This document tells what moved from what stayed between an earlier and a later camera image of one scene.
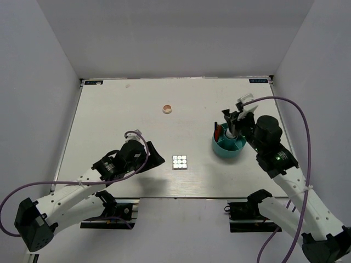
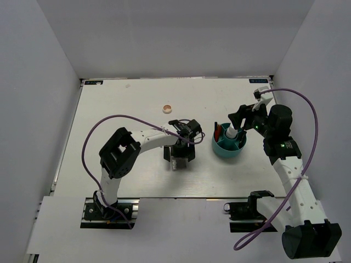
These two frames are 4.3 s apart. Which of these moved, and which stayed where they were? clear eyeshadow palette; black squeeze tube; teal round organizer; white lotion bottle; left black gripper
Moved: left black gripper; black squeeze tube
Stayed: white lotion bottle; teal round organizer; clear eyeshadow palette
